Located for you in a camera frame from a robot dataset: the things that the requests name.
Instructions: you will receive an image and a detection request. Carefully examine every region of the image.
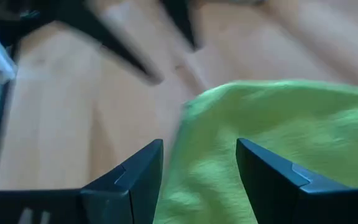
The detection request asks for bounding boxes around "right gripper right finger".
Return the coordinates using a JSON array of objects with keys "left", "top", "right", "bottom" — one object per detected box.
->
[{"left": 236, "top": 138, "right": 358, "bottom": 224}]

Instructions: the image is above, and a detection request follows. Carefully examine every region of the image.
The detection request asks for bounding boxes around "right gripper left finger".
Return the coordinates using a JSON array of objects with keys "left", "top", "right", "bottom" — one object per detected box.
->
[{"left": 0, "top": 138, "right": 165, "bottom": 224}]

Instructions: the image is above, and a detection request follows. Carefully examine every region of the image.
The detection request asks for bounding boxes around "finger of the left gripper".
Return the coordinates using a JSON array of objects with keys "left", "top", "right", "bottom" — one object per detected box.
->
[
  {"left": 159, "top": 0, "right": 202, "bottom": 51},
  {"left": 53, "top": 0, "right": 165, "bottom": 85}
]

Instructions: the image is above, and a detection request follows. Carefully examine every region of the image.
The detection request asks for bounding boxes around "green microfiber towel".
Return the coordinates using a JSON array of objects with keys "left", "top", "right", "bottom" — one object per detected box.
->
[{"left": 152, "top": 79, "right": 358, "bottom": 224}]

